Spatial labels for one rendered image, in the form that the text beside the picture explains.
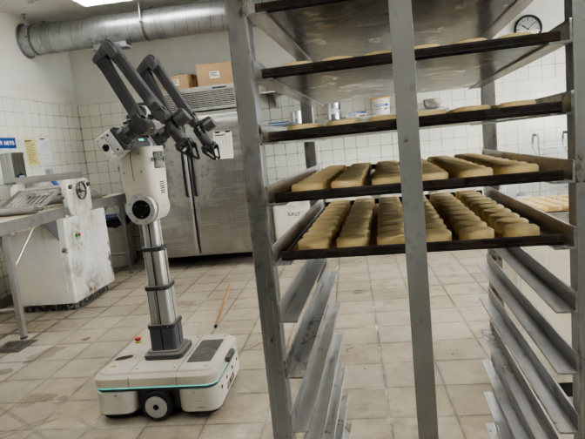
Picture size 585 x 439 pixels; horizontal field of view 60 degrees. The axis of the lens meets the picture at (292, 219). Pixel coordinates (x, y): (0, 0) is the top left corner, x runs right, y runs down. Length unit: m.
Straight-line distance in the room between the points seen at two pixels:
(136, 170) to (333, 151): 4.20
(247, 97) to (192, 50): 6.20
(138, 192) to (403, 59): 2.09
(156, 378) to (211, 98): 3.81
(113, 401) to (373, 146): 4.67
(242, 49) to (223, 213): 5.15
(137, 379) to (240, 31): 2.22
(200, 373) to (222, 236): 3.41
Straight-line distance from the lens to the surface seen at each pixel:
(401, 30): 0.75
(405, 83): 0.74
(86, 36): 6.31
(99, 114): 7.34
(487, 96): 1.37
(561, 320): 2.69
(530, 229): 0.81
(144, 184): 2.66
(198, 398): 2.72
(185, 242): 6.06
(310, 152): 1.35
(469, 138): 6.72
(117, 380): 2.82
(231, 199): 5.83
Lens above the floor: 1.30
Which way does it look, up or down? 8 degrees down
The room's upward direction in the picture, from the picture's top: 6 degrees counter-clockwise
